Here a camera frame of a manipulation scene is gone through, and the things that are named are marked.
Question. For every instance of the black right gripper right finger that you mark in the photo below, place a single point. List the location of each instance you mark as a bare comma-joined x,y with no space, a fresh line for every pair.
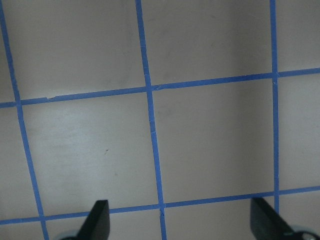
266,223

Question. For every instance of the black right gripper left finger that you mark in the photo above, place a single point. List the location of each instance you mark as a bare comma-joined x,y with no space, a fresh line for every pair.
97,224

